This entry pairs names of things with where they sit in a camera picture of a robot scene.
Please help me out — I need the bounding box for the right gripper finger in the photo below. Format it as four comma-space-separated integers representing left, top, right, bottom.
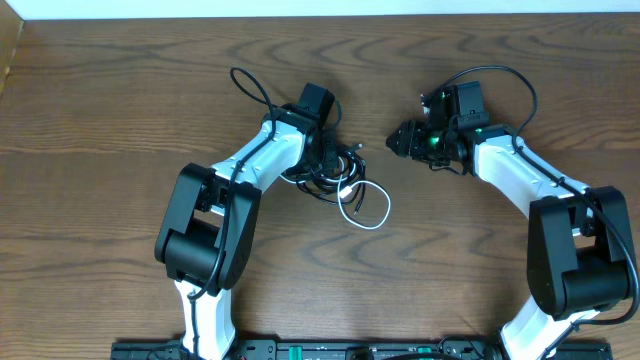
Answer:
386, 120, 411, 143
386, 141, 410, 156

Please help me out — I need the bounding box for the black usb cable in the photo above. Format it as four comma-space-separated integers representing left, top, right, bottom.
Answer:
287, 142, 381, 216

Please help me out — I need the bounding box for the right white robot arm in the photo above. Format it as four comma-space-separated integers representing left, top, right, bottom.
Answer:
386, 81, 639, 359

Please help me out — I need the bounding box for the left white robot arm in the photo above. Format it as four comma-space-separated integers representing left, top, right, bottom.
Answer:
154, 83, 337, 359

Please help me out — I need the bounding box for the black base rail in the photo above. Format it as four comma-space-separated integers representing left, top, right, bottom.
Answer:
110, 337, 614, 360

